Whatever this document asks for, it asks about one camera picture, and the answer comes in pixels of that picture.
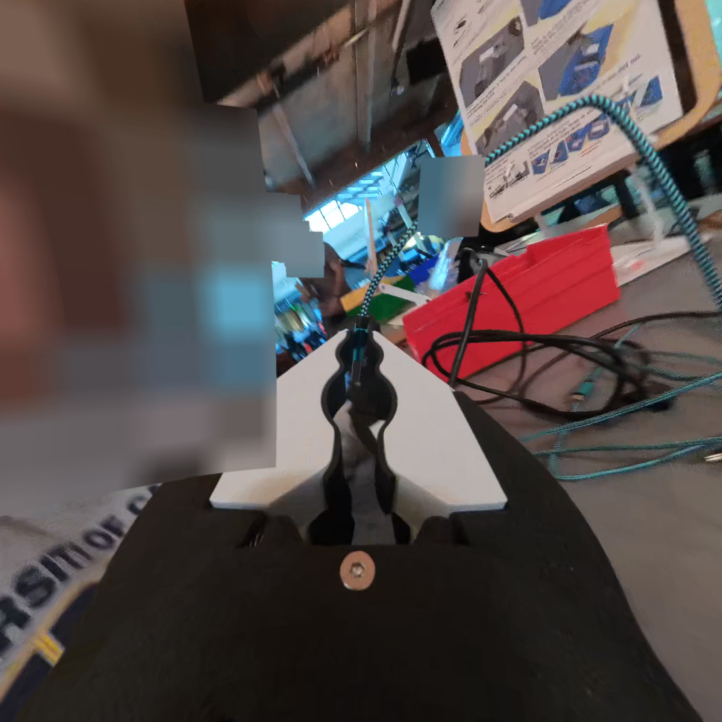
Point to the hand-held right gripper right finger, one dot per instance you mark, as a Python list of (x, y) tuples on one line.
[(434, 451)]

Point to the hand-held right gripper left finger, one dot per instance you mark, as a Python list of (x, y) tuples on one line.
[(293, 440)]

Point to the green plastic bin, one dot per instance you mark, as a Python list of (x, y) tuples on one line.
[(389, 307)]

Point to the large red plastic bin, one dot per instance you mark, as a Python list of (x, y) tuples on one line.
[(536, 304)]

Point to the white paper sheet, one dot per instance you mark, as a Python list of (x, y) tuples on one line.
[(648, 265)]

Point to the white printed shirt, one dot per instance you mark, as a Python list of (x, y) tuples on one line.
[(34, 564)]

